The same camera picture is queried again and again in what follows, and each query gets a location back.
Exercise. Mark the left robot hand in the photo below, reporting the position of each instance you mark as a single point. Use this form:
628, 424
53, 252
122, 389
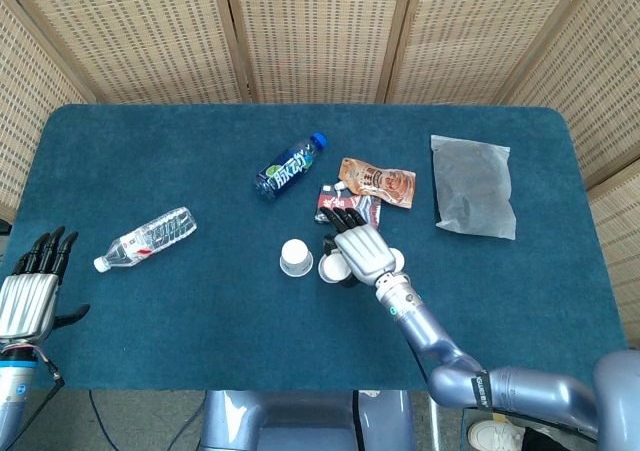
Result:
25, 303

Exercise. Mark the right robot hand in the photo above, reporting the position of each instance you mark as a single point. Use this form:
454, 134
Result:
362, 251

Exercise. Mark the white paper cup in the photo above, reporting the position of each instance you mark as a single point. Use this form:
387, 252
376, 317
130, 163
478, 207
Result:
399, 260
330, 268
296, 258

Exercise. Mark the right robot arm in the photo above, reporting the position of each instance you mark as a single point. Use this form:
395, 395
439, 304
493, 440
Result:
425, 331

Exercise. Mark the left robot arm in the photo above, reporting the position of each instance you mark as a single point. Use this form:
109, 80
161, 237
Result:
12, 396

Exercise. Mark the black red snack packet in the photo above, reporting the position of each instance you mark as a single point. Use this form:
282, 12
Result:
332, 202

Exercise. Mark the orange snack pouch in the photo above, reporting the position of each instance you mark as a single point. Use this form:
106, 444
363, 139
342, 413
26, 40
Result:
385, 183

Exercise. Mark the blue drink bottle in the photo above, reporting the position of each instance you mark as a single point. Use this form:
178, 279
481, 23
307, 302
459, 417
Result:
285, 173

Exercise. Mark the grey translucent plastic bag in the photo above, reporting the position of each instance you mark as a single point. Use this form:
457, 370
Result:
472, 186

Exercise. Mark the clear plastic water bottle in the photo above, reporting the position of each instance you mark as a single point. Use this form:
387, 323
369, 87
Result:
150, 238

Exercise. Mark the blue felt table cover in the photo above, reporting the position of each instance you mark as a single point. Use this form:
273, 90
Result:
200, 321

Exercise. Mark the blue-grey robot torso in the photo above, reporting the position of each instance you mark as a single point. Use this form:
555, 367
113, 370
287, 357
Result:
300, 421

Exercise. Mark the metal table leg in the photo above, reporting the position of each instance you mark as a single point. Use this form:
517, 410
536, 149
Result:
434, 423

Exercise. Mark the woven bamboo folding screen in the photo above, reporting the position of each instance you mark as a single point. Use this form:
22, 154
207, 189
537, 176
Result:
320, 31

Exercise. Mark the white shoe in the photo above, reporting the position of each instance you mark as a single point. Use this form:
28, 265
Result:
492, 436

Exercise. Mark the black trouser leg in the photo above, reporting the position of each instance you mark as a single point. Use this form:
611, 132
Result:
540, 441

